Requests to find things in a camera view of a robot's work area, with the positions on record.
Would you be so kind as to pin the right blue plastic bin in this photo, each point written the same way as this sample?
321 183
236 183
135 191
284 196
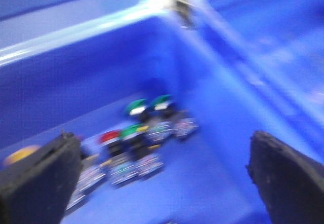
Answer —
281 39

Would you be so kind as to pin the yellow push button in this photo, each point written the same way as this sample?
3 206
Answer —
20 154

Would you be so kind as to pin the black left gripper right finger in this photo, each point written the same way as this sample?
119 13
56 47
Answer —
289 182

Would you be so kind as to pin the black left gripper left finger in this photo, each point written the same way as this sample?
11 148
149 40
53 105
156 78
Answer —
37 188

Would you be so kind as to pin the green push button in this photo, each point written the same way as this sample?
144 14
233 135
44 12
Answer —
147 163
156 128
182 122

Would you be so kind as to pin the rear left blue bin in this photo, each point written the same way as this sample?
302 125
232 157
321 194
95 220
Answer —
22 20

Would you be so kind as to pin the red push button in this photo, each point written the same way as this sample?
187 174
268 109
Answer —
90 176
121 166

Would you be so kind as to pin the left blue plastic bin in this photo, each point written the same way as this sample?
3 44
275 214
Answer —
84 87

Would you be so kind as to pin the blue plastic bin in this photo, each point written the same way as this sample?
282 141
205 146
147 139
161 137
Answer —
84 87
281 39

